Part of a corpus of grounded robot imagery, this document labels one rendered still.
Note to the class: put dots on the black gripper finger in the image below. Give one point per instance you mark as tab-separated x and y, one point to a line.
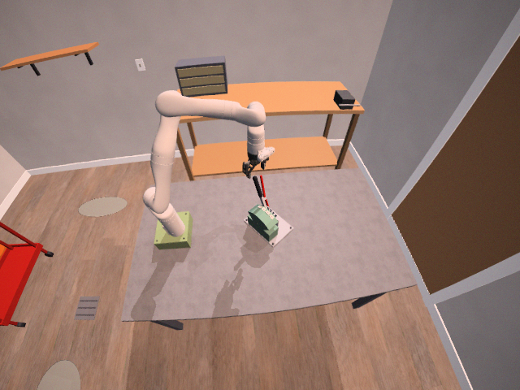
246	166
263	163

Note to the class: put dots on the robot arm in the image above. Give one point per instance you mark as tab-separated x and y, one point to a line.
170	104

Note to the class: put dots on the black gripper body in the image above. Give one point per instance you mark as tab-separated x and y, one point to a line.
252	158

